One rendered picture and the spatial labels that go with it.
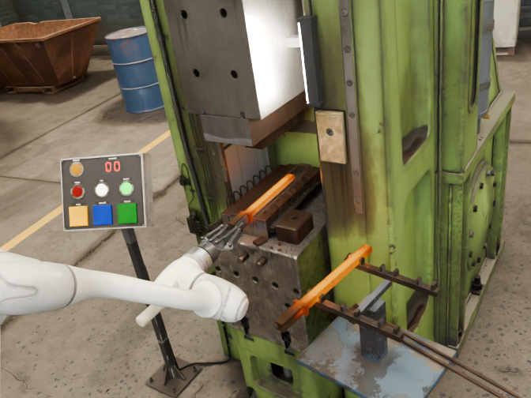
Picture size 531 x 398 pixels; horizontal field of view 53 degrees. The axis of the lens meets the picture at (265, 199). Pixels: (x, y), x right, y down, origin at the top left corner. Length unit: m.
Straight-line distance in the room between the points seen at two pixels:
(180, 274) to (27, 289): 0.55
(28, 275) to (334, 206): 1.04
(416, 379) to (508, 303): 1.40
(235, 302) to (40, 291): 0.56
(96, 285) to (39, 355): 1.94
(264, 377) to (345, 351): 0.72
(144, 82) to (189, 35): 4.77
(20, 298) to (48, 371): 1.95
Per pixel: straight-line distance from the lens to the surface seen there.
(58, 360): 3.16
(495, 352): 2.76
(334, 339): 1.83
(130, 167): 2.07
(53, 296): 1.22
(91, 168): 2.14
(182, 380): 2.74
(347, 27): 1.59
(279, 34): 1.72
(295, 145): 2.25
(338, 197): 1.82
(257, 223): 1.88
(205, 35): 1.68
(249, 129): 1.70
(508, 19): 6.92
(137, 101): 6.55
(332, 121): 1.67
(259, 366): 2.40
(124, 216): 2.07
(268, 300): 1.99
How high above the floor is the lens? 1.94
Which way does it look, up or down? 29 degrees down
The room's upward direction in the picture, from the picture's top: 9 degrees counter-clockwise
